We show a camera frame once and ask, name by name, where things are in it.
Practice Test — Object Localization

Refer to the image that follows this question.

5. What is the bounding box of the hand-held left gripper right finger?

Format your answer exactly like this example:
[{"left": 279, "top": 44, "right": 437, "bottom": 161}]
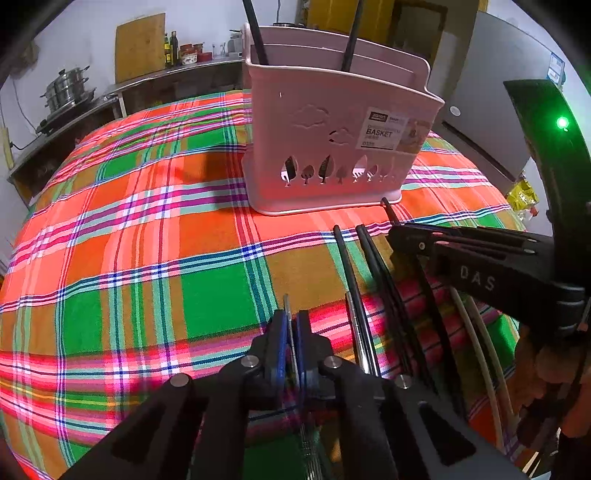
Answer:
[{"left": 297, "top": 311, "right": 528, "bottom": 480}]

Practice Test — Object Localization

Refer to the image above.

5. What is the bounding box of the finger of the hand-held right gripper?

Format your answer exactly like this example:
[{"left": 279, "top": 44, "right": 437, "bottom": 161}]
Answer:
[
  {"left": 386, "top": 227, "right": 537, "bottom": 260},
  {"left": 401, "top": 223, "right": 552, "bottom": 247}
]

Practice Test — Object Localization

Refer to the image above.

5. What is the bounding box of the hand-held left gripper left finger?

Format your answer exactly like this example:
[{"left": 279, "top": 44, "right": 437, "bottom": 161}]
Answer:
[{"left": 60, "top": 310, "right": 288, "bottom": 480}]

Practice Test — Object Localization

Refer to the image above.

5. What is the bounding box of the silver metal chopstick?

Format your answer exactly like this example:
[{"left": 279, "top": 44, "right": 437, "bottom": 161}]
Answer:
[
  {"left": 283, "top": 294, "right": 299, "bottom": 384},
  {"left": 345, "top": 292, "right": 382, "bottom": 376}
]

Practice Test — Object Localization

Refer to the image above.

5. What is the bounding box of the black chopstick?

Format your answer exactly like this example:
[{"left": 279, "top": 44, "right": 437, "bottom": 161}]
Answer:
[
  {"left": 333, "top": 224, "right": 366, "bottom": 317},
  {"left": 362, "top": 224, "right": 419, "bottom": 380},
  {"left": 356, "top": 224, "right": 409, "bottom": 377},
  {"left": 341, "top": 0, "right": 366, "bottom": 73},
  {"left": 243, "top": 0, "right": 270, "bottom": 66},
  {"left": 380, "top": 197, "right": 467, "bottom": 416}
]

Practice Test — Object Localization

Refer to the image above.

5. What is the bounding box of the white chopstick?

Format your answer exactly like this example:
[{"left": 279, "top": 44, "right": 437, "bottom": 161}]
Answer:
[
  {"left": 464, "top": 299, "right": 514, "bottom": 416},
  {"left": 449, "top": 285, "right": 506, "bottom": 446}
]

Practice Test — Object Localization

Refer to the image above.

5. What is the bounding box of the pink plastic utensil basket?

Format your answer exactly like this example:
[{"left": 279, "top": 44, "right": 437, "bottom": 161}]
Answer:
[{"left": 242, "top": 23, "right": 446, "bottom": 217}]

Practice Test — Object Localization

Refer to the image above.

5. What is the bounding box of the person's right hand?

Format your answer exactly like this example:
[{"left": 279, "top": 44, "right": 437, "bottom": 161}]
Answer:
[{"left": 515, "top": 339, "right": 591, "bottom": 444}]

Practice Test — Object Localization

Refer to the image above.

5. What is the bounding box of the yellow snack packet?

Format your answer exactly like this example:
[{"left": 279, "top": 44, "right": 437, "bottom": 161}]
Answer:
[{"left": 505, "top": 179, "right": 539, "bottom": 220}]

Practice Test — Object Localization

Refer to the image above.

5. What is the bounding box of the grey refrigerator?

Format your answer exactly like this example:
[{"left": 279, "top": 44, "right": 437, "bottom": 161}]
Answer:
[{"left": 440, "top": 8, "right": 576, "bottom": 186}]

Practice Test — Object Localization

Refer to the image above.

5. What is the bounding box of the blue fridge sticker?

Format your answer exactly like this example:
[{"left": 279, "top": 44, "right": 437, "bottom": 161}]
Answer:
[{"left": 547, "top": 52, "right": 567, "bottom": 87}]

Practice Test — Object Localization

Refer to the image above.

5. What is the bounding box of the plaid tablecloth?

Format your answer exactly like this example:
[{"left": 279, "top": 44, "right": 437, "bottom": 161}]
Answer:
[{"left": 0, "top": 89, "right": 528, "bottom": 480}]

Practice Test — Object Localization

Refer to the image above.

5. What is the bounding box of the yellow wooden door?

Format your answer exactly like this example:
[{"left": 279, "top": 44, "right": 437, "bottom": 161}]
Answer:
[{"left": 307, "top": 0, "right": 477, "bottom": 65}]

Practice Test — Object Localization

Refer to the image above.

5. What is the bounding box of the steel kitchen counter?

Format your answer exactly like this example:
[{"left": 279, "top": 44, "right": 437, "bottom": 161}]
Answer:
[{"left": 6, "top": 56, "right": 246, "bottom": 205}]

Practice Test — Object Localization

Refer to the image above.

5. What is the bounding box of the black gas stove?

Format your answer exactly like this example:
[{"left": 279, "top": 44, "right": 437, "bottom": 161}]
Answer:
[{"left": 35, "top": 93, "right": 119, "bottom": 136}]

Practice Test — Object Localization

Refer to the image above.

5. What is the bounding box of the wooden cutting board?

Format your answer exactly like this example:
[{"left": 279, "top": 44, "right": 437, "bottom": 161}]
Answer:
[{"left": 114, "top": 12, "right": 166, "bottom": 84}]

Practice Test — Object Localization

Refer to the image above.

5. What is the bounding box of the steel steamer pot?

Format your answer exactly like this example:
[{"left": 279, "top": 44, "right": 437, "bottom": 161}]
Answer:
[{"left": 40, "top": 67, "right": 96, "bottom": 114}]

